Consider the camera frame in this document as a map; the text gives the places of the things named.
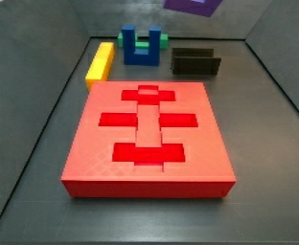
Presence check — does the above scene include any yellow long block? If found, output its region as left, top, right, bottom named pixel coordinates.
left=86, top=42, right=115, bottom=89

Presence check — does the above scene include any blue U-shaped block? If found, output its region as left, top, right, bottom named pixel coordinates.
left=122, top=25, right=162, bottom=66

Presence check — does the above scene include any black angle fixture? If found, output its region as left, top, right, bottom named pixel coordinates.
left=171, top=48, right=222, bottom=76

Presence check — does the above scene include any purple U-shaped block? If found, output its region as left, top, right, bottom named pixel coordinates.
left=165, top=0, right=223, bottom=17

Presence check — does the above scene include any green stepped block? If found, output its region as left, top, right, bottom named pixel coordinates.
left=118, top=33, right=169, bottom=50

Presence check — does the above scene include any red board with slots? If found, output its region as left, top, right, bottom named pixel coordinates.
left=62, top=81, right=237, bottom=198

